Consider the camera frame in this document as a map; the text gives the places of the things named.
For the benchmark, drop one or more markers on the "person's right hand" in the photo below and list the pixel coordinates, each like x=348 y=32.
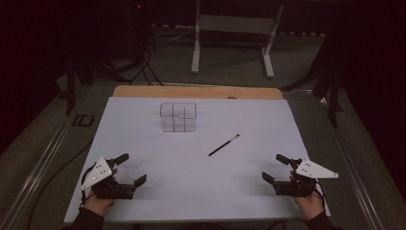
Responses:
x=309 y=204

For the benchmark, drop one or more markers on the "black pen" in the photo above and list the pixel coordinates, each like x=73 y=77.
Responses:
x=223 y=145

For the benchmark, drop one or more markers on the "clear plastic compartment organizer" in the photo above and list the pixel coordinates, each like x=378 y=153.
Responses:
x=178 y=117

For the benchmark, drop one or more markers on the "white board mat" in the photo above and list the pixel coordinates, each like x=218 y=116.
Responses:
x=198 y=179

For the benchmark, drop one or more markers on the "black stand post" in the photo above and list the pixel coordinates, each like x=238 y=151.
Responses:
x=334 y=102
x=70 y=89

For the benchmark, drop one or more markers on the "metal floor rail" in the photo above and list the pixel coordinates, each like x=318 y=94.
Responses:
x=35 y=179
x=354 y=179

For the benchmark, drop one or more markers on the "black tripod legs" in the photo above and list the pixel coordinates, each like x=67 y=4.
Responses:
x=145 y=68

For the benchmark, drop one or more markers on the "white metal stand frame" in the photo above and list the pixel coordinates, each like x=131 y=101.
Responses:
x=235 y=24

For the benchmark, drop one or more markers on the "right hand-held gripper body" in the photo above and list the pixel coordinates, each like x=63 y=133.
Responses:
x=297 y=187

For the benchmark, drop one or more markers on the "person's left hand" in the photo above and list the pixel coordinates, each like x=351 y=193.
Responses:
x=99 y=205

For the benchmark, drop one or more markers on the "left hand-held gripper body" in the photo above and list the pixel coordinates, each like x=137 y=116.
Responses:
x=110 y=190

